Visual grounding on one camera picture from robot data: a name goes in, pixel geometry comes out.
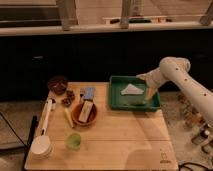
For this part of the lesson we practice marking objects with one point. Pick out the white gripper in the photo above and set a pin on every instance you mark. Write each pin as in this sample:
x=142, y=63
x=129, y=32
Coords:
x=154, y=80

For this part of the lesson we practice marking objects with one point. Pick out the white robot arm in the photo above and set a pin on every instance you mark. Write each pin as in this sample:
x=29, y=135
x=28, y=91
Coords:
x=176, y=69

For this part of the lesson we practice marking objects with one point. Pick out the white cloth in tray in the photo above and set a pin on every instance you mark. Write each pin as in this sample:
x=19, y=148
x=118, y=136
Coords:
x=131, y=89

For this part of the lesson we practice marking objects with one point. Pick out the green plastic tray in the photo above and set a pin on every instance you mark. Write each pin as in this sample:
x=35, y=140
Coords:
x=130, y=102

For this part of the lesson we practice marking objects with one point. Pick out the spice bottle rack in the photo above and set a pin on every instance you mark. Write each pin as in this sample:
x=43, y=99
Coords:
x=193, y=121

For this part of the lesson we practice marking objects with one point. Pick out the blue sponge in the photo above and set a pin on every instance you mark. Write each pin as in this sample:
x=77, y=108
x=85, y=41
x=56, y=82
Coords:
x=89, y=93

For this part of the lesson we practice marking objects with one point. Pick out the wooden block in bowl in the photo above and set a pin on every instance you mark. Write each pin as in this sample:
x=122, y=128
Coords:
x=85, y=112

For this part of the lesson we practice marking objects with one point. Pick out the orange bowl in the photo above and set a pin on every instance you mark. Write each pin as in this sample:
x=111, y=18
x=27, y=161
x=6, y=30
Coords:
x=76, y=112

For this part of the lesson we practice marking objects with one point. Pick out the brown pine cone cluster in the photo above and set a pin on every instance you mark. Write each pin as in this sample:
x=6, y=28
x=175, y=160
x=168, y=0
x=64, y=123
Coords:
x=67, y=101

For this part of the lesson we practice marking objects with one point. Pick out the wooden cutting board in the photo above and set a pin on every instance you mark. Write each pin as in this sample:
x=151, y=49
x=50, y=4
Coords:
x=117, y=141

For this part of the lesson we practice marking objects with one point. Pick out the green plastic cup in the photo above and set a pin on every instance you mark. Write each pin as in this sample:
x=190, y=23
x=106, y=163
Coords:
x=73, y=141

